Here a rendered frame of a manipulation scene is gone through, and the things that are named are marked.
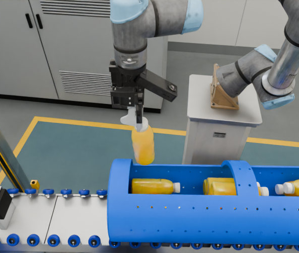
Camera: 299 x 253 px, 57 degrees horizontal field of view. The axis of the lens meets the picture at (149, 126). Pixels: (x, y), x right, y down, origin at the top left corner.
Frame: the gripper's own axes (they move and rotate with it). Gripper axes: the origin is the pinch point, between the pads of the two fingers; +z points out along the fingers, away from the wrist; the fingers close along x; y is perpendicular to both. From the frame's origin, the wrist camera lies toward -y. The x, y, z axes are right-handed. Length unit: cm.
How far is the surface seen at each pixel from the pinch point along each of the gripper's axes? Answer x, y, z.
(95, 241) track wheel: 16, 17, 46
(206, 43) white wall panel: -273, -72, 126
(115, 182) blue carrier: 7.8, 8.1, 19.2
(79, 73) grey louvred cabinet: -161, 66, 98
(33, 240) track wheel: 16, 39, 46
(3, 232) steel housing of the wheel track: 11, 54, 50
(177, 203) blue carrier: 13.4, -11.5, 21.2
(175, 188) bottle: -1.5, -12.7, 37.5
